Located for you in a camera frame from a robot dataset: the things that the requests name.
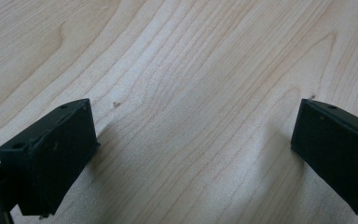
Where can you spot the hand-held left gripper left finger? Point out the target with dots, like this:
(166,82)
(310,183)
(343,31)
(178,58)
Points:
(52,158)

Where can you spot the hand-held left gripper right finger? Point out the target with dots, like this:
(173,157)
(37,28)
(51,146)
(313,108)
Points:
(338,149)

